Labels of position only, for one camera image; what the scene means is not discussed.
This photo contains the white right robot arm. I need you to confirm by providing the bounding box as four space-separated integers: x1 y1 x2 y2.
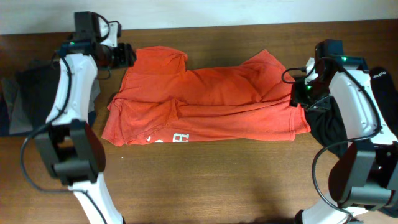
291 55 397 223

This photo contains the black adidas jacket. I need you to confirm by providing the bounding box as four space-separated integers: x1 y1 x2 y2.
305 67 397 157

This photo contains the dark folded shirt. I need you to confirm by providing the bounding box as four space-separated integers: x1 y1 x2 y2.
16 61 60 129

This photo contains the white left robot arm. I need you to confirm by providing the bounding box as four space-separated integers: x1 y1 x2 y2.
34 42 136 223

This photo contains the orange t-shirt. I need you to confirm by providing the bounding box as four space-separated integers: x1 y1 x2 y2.
102 47 310 146

